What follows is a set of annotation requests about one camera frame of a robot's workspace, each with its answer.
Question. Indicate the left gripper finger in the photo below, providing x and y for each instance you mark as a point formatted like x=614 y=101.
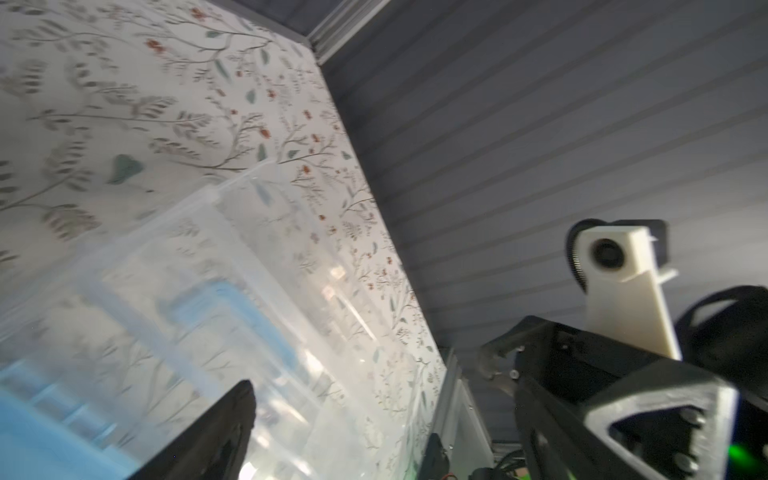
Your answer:
x=214 y=446

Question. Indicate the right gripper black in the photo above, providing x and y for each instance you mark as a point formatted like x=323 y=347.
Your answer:
x=588 y=407

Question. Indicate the blue plastic tool box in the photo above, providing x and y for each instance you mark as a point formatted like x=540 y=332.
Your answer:
x=49 y=431

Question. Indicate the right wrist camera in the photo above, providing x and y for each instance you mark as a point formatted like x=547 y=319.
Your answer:
x=621 y=267

